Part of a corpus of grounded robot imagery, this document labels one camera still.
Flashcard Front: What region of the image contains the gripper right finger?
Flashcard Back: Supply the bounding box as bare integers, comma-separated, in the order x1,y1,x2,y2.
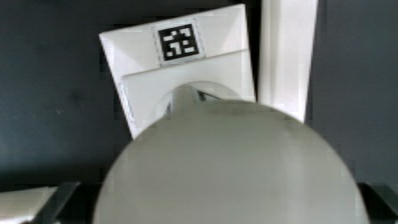
359,183,398,224

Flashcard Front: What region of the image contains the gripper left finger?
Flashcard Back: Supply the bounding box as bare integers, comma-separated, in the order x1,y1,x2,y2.
23,182,80,224

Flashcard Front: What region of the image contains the white lamp bulb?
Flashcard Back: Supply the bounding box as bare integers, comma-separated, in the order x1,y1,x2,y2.
92,85,370,224

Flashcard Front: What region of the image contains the white lamp base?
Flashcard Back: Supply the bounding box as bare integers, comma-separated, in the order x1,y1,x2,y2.
100,4,256,135

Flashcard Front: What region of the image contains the white U-shaped fence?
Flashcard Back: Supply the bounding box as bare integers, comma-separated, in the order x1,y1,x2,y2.
0,0,318,224

